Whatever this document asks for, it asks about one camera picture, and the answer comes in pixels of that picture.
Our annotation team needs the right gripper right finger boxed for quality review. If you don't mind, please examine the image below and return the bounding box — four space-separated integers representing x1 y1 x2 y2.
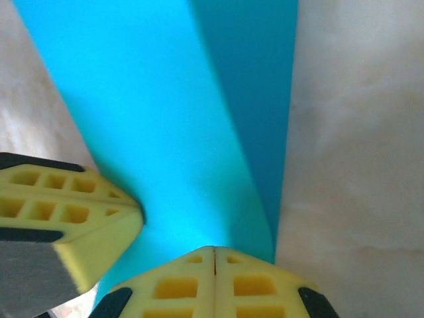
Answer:
213 246 342 318

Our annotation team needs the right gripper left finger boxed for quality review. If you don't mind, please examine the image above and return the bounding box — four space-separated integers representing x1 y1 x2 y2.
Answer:
87 245 215 318

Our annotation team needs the blue paper sheet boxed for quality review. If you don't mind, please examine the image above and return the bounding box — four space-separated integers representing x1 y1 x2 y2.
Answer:
11 0 301 302

